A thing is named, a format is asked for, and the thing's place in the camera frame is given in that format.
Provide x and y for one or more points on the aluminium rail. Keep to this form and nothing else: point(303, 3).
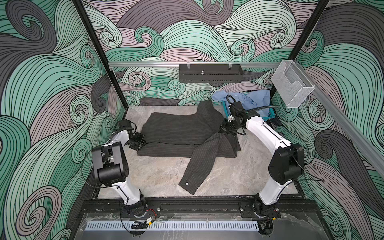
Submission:
point(166, 64)
point(356, 115)

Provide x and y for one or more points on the black right corner post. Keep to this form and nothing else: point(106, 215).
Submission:
point(309, 27)

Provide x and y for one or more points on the black perforated wall tray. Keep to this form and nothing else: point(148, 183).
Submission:
point(212, 74)

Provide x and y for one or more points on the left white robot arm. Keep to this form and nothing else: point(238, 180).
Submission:
point(111, 167)

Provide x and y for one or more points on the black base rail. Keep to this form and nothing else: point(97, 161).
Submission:
point(246, 206)

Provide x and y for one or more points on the teal plastic basket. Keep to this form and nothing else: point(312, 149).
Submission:
point(269, 115)

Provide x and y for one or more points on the light blue shirt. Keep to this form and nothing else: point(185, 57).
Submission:
point(249, 101)

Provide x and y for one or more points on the clear plastic wall bin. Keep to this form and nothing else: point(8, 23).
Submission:
point(292, 83)

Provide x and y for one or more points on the black left corner post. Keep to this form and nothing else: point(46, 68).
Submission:
point(95, 41)

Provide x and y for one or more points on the black corner post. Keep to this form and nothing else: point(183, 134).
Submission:
point(309, 27)
point(95, 41)

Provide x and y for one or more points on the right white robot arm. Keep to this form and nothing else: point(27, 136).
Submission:
point(287, 163)

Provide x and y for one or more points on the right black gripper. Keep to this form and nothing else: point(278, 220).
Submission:
point(223, 127)

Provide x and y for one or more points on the dark grey pinstripe shirt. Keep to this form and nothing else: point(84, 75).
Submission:
point(197, 136)

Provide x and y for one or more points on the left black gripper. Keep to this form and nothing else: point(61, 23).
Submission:
point(140, 144)

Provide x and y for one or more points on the white slotted cable duct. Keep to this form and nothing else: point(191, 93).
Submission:
point(175, 226)

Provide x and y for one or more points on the aluminium back rail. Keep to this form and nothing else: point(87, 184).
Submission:
point(166, 64)

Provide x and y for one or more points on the aluminium right rail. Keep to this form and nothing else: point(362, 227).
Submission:
point(356, 115)

